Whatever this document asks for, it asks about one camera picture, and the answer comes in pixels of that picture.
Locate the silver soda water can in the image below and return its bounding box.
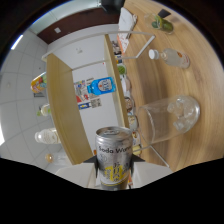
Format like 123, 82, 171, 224
94, 125, 134, 191

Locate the glass jar with cork lid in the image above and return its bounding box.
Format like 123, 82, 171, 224
44, 151, 73, 166

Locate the clear drinking glass with ice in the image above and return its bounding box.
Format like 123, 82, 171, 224
135, 94, 201, 144

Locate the white-framed wooden shelf rack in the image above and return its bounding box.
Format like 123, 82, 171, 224
41, 30, 171, 168

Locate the clear bottle with green label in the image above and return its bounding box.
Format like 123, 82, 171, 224
36, 103, 52, 118

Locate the blue liquid bottle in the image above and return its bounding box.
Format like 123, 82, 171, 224
87, 76, 117, 96

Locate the brown door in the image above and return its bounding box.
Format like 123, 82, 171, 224
36, 6, 121, 44

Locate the white notebook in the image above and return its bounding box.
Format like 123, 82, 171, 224
117, 7, 138, 34

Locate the black chair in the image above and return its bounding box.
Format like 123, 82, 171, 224
100, 0, 126, 14

